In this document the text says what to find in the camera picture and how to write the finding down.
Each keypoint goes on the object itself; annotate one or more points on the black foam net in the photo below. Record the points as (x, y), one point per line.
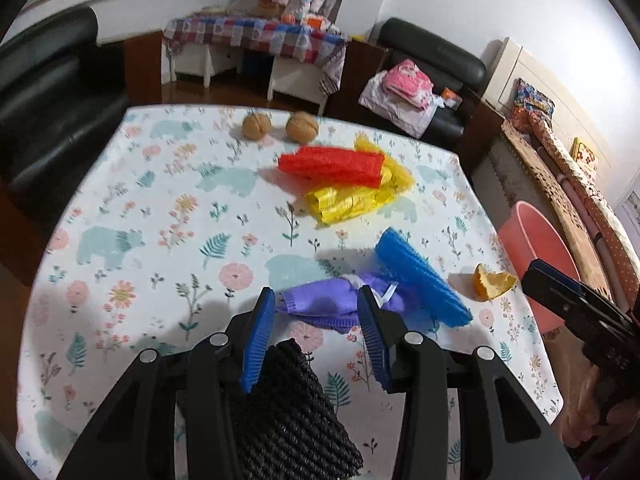
(290, 420)

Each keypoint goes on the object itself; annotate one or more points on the orange white small box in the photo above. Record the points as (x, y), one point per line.
(451, 98)

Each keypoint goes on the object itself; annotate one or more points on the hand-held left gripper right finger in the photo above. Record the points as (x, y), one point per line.
(372, 345)

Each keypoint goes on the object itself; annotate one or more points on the yellow plastic bag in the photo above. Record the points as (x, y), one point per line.
(345, 205)

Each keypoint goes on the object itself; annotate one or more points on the white lilac cloth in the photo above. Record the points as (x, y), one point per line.
(400, 117)

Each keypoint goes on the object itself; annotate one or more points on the yellow patterned pillow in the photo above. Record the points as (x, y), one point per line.
(585, 151)

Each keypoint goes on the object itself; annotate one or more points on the orange white packet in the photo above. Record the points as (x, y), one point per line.
(314, 21)

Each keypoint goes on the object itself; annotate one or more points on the colourful patterned pillow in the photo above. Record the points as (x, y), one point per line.
(532, 100)

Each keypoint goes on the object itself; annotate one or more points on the bed with brown blanket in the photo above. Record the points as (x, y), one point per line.
(555, 195)

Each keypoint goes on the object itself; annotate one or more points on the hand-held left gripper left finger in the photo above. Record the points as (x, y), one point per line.
(257, 340)

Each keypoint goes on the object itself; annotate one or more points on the purple mesh net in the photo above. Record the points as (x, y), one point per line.
(320, 300)

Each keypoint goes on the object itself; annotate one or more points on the red foam net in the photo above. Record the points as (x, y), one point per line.
(330, 165)

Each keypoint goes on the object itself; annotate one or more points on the pink plastic bucket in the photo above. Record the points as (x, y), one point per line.
(520, 240)

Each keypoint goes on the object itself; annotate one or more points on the blue foam net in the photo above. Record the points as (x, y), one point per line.
(420, 275)

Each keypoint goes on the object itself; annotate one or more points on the peach fleece cloth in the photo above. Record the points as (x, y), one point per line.
(575, 410)

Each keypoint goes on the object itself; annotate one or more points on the black wood-armed armchair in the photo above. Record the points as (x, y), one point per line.
(435, 55)

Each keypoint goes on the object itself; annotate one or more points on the pink folded clothes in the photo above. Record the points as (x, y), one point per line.
(407, 82)

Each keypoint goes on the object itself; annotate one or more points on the plaid-covered side table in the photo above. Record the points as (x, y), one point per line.
(250, 30)

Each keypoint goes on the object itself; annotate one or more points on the white side table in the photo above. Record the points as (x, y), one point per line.
(295, 80)

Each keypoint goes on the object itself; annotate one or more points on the brown walnut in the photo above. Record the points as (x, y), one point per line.
(302, 126)
(256, 126)

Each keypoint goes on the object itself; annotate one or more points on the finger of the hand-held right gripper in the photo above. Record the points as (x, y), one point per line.
(565, 300)
(550, 271)

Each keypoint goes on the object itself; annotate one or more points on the black leather armchair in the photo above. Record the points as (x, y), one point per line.
(50, 85)

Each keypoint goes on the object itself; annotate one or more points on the yellow mesh net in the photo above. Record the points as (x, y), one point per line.
(397, 175)

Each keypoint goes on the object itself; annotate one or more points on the orange floral quilt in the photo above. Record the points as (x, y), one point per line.
(575, 170)

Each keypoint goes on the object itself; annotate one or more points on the white headboard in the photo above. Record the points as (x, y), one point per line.
(550, 85)

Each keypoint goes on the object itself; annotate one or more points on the orange peel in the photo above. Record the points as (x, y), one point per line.
(487, 285)

